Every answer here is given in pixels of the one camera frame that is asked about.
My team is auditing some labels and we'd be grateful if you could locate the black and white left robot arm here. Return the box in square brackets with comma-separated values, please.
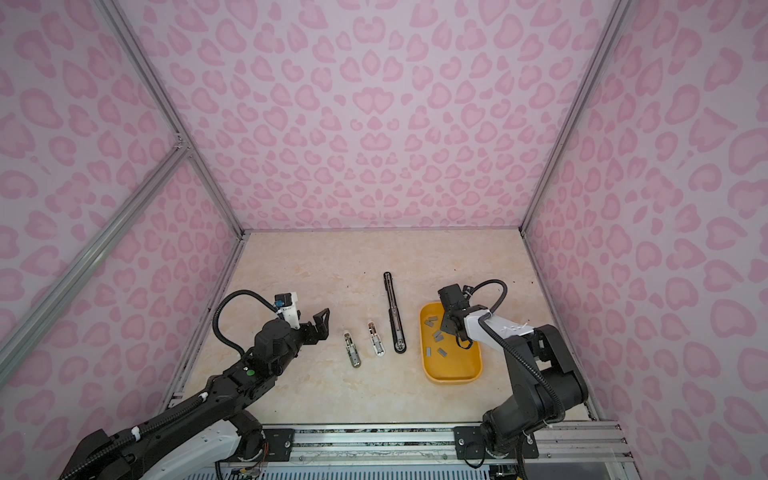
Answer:
[61, 309, 330, 479]

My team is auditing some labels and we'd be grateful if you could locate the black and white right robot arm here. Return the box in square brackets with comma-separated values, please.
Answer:
[438, 279, 589, 457]

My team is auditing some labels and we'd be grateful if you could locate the yellow plastic tray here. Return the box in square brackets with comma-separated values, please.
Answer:
[418, 302, 483, 384]

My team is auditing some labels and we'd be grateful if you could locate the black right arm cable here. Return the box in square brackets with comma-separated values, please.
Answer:
[464, 278, 568, 421]

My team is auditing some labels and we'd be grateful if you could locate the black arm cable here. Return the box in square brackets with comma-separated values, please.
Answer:
[59, 289, 278, 480]
[464, 278, 568, 421]

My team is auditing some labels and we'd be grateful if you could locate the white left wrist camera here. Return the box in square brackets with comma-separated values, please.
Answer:
[274, 292, 300, 330]

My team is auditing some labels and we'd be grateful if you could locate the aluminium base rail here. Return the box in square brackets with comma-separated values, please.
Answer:
[110, 421, 637, 480]

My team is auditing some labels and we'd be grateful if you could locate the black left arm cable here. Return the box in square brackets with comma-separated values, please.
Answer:
[59, 289, 278, 480]

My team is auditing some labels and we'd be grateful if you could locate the aluminium frame bar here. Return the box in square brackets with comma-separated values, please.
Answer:
[1, 141, 189, 385]

